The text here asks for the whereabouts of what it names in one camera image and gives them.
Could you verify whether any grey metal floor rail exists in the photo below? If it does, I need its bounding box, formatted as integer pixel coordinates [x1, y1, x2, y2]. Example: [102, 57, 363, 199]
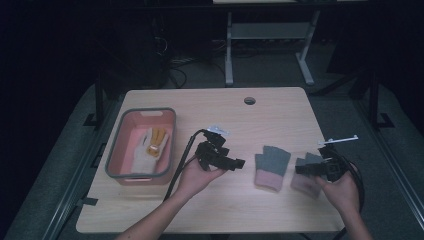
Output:
[41, 99, 119, 240]
[354, 99, 424, 231]

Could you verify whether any right hand-held gripper black cable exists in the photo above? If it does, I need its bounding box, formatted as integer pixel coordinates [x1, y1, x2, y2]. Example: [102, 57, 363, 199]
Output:
[331, 151, 366, 240]

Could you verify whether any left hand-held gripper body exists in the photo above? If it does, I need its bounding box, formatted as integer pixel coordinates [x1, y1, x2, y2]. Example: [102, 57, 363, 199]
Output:
[194, 125, 231, 171]

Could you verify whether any hand-held gripper black cable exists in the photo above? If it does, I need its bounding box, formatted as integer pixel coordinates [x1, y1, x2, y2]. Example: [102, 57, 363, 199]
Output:
[331, 151, 366, 240]
[163, 128, 208, 202]

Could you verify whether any grey and pink fingerless glove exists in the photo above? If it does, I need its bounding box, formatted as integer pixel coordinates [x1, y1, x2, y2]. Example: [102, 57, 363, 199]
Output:
[289, 152, 334, 199]
[254, 145, 292, 193]

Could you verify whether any beige glove with face patch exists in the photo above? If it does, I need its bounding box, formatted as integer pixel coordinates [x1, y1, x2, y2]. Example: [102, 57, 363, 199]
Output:
[130, 127, 170, 175]

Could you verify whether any person's right hand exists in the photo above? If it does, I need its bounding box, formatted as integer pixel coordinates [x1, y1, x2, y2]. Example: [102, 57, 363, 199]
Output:
[314, 166, 361, 214]

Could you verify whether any left hand-held gripper black cable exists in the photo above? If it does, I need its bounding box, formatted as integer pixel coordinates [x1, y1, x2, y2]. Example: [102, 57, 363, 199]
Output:
[163, 128, 208, 202]

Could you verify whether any black metal stand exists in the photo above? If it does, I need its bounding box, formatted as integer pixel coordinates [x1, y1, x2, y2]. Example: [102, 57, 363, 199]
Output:
[367, 71, 396, 130]
[83, 71, 106, 129]

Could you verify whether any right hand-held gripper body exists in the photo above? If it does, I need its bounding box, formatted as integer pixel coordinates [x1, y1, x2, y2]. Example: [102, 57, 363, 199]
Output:
[318, 134, 360, 183]

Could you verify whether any pink basket with grey rim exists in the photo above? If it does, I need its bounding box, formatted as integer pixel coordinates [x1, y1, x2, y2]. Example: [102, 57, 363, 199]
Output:
[104, 107, 177, 187]

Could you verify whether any white metal desk frame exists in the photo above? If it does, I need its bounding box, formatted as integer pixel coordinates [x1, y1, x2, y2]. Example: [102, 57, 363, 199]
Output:
[213, 0, 368, 87]

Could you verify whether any person's left hand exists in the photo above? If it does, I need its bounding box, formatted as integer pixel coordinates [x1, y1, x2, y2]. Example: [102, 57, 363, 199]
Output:
[176, 158, 228, 201]

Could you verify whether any bundle of floor cables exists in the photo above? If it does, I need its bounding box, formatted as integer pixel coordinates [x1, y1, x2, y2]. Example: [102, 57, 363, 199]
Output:
[154, 36, 228, 89]

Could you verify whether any black table edge bracket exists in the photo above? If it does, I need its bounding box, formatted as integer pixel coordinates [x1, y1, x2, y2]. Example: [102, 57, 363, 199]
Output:
[76, 197, 100, 208]

